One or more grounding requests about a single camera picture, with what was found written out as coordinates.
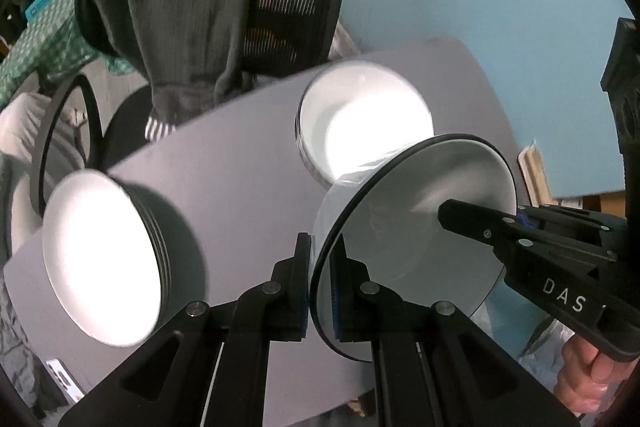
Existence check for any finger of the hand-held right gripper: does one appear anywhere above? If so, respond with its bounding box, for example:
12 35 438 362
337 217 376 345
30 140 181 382
437 198 617 266
516 204 627 239

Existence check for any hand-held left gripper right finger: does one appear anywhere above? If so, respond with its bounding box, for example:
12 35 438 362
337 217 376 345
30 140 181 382
327 234 577 427

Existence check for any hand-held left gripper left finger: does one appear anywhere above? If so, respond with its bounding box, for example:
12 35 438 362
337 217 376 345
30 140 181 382
57 232 313 427

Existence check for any white plate black rim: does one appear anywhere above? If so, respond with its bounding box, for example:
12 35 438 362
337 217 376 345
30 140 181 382
115 179 175 339
42 171 166 348
309 134 519 364

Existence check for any white bowl black rim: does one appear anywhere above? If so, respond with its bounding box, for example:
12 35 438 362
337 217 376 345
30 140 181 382
297 61 436 188
294 107 333 188

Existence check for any person's right hand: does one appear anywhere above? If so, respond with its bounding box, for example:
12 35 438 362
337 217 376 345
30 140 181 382
554 336 627 416

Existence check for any clear plastic bag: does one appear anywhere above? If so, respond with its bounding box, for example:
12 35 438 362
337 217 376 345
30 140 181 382
519 316 577 359

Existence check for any silver smartphone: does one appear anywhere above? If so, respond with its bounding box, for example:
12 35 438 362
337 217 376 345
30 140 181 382
46 358 85 404

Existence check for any grey quilted duvet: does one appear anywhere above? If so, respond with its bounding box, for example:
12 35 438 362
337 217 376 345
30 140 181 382
0 277 53 410

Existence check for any dark grey knit sweater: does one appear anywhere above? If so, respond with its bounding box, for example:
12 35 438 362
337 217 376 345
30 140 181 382
66 0 257 144

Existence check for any light grey pillow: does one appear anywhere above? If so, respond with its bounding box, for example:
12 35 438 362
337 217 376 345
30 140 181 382
0 91 92 253

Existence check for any green checkered cloth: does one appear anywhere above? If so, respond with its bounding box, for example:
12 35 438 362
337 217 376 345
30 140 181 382
0 0 132 108

